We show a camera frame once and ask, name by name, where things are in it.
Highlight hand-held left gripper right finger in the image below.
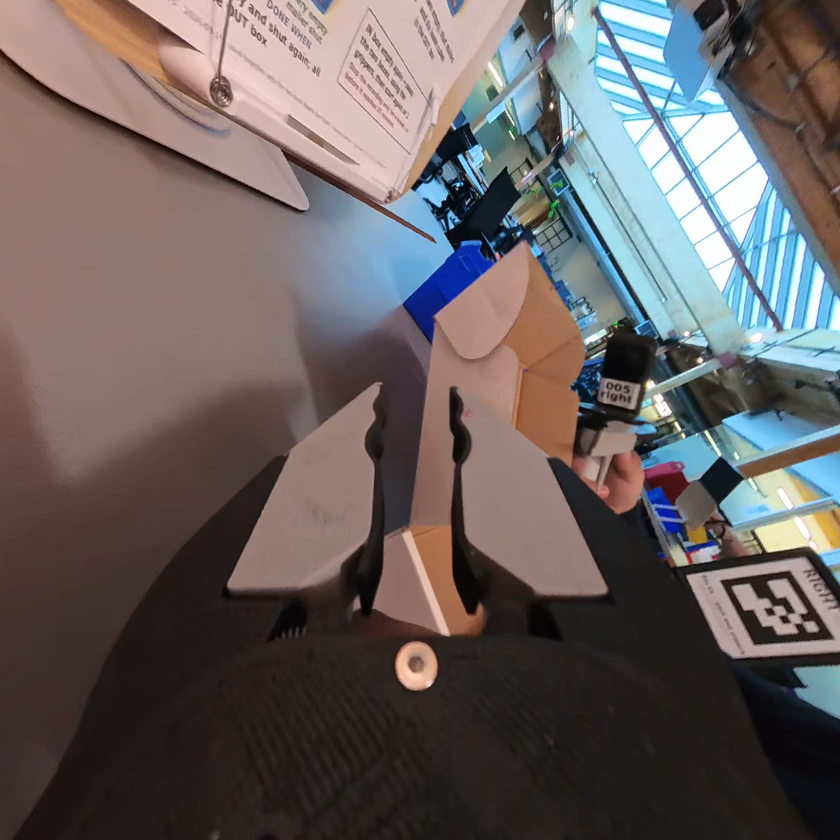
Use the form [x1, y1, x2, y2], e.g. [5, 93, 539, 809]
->
[449, 387, 609, 616]

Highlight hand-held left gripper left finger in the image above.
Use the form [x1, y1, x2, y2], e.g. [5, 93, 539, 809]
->
[226, 384, 387, 616]

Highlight small red storage bin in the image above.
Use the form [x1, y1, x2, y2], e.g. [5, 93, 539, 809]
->
[645, 461, 689, 501]

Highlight blue plastic bin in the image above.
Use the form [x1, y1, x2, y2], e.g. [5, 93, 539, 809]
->
[403, 241, 494, 343]

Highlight person's right hand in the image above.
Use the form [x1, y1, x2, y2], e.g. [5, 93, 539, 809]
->
[571, 450, 647, 516]

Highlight framed paper sign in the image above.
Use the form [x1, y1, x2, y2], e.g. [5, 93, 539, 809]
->
[679, 548, 840, 665]

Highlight glass skylight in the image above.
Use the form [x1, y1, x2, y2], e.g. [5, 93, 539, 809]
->
[594, 0, 840, 332]

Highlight instruction sheet on stand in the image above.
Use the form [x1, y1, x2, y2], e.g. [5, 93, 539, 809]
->
[52, 0, 549, 204]

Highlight white cardboard box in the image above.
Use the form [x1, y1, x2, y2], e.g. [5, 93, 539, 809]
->
[410, 243, 587, 636]

